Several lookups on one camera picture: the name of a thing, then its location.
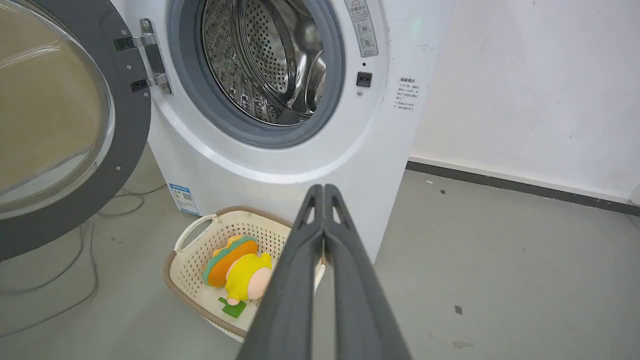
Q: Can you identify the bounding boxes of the white front-load washing machine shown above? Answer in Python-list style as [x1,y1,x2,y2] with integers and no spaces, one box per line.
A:
[109,0,457,265]

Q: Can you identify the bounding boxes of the grey round washer door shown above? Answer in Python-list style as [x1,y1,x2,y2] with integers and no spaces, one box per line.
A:
[0,0,173,262]

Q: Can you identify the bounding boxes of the cream plastic laundry basket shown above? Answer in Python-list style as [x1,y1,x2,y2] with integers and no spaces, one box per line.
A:
[163,206,327,344]

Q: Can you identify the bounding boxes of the green flat toy piece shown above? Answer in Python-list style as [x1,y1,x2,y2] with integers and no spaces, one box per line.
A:
[218,297,248,319]

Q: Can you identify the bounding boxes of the thin grey floor cable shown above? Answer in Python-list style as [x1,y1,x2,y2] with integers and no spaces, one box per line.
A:
[0,183,167,339]

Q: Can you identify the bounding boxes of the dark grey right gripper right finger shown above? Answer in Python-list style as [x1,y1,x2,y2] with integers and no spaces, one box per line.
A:
[323,184,413,360]

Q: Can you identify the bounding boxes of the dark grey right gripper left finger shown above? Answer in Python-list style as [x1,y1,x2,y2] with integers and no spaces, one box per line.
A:
[236,184,325,360]

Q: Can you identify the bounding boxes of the yellow orange plush doll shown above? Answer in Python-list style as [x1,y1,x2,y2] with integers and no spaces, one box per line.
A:
[202,235,274,307]

